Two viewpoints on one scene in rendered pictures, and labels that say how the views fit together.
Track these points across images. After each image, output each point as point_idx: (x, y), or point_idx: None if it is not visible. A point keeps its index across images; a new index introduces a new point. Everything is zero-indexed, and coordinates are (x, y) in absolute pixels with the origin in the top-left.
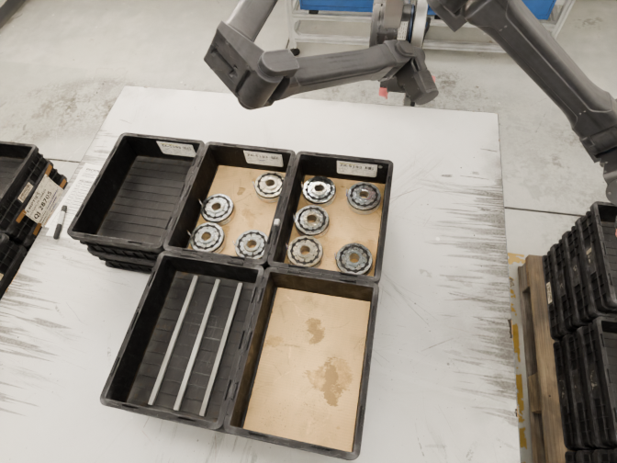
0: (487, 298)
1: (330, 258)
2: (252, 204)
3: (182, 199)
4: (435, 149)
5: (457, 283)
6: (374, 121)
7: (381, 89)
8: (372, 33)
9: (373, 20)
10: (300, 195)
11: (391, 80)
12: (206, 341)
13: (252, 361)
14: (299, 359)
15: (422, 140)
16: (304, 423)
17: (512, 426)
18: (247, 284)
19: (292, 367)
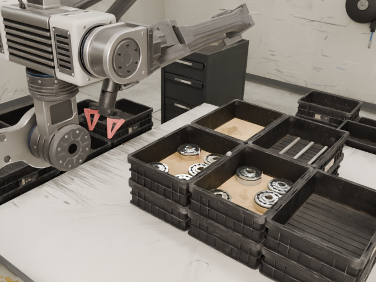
0: (123, 152)
1: (201, 160)
2: (237, 201)
3: (295, 186)
4: (48, 221)
5: None
6: (64, 267)
7: (121, 119)
8: (87, 131)
9: (81, 126)
10: None
11: (114, 109)
12: (292, 156)
13: None
14: (243, 139)
15: (47, 231)
16: (250, 126)
17: (160, 126)
18: None
19: (248, 138)
